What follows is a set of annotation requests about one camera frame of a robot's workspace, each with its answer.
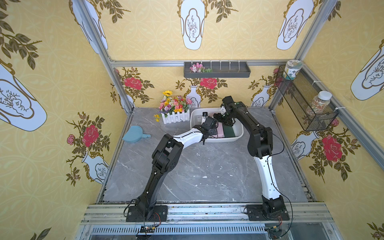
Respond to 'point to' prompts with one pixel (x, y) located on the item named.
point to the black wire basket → (298, 93)
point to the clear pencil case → (197, 120)
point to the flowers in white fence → (173, 109)
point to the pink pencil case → (220, 131)
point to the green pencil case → (228, 131)
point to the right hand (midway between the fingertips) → (222, 120)
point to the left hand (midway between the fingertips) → (201, 127)
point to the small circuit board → (147, 229)
